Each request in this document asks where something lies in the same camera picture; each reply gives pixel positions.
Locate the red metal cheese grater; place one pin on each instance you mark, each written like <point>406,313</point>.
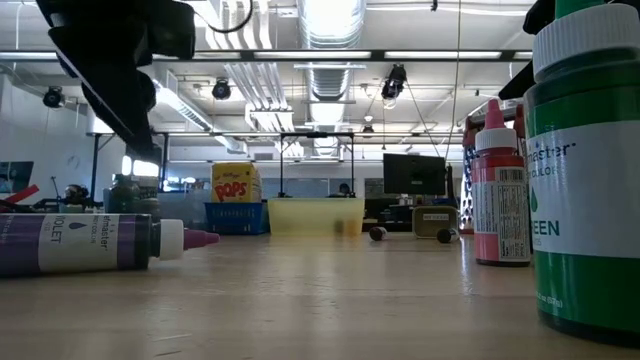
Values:
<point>467,200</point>

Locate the green food colour bottle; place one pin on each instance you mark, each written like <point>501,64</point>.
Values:
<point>585,200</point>

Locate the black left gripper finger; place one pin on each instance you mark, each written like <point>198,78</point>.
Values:
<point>110,100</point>
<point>145,92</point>

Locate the person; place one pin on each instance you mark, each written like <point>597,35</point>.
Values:
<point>344,189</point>

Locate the yellow Corn Pops cereal box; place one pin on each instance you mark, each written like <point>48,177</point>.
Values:
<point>235,182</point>

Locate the small metal tin box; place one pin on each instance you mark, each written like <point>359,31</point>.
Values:
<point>435,222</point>

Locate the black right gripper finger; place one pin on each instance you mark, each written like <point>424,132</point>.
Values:
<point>522,91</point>
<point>527,75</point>

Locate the black overhead beam with lights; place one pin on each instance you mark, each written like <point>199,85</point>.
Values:
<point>225,55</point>

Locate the silver ventilation duct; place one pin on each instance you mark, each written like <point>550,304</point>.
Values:
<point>330,30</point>

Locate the pink food colour bottle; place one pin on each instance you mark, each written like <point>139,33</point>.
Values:
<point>500,210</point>

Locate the black monitor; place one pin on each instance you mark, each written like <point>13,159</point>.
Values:
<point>414,174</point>

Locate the dark grey plastic bin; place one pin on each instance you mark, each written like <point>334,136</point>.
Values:
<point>185,212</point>

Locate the yellow plastic bin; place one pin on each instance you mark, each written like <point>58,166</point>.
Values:
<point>310,215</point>

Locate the dark wall screen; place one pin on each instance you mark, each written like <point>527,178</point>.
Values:
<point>15,175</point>

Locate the blue plastic basket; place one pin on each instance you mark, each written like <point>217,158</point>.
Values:
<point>235,218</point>

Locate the small dark dropper bottle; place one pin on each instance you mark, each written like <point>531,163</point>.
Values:
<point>446,235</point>
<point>377,233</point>

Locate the black ceiling-mounted camera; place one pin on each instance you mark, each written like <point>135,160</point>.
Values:
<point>52,97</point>
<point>221,89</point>
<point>395,82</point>

